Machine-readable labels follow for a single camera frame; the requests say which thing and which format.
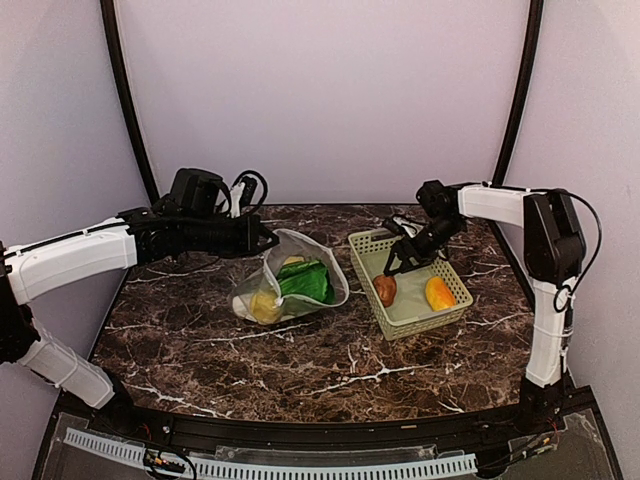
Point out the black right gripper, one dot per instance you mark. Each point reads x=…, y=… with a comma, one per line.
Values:
x=418, y=254

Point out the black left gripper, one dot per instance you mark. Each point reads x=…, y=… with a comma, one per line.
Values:
x=252, y=225

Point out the brown potato toy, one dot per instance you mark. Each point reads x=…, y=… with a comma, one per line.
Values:
x=386, y=289

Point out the pale yellow bread toy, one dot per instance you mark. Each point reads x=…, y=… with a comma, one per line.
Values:
x=293, y=259

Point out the clear zip top bag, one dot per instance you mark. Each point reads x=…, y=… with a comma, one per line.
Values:
x=290, y=243

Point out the beige plastic basket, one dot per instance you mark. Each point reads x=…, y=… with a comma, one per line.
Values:
x=410, y=313

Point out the green bok choy toy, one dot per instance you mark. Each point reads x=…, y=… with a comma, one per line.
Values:
x=309, y=278

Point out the yellow round bun toy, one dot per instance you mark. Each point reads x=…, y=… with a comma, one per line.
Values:
x=265, y=308

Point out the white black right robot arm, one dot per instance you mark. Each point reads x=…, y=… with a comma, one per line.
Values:
x=554, y=250

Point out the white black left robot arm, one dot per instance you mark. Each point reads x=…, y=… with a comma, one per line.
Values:
x=30, y=271

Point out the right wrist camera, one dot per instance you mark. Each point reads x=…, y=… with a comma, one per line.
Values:
x=400, y=225

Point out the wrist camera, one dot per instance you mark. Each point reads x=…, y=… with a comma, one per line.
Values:
x=400, y=225
x=243, y=191

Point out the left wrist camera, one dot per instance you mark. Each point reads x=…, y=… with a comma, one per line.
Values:
x=243, y=191

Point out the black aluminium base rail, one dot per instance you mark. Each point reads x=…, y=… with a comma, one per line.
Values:
x=470, y=432

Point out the grey slotted cable duct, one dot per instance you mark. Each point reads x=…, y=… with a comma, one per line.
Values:
x=246, y=463

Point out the right black frame post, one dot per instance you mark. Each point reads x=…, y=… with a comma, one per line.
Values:
x=525, y=71

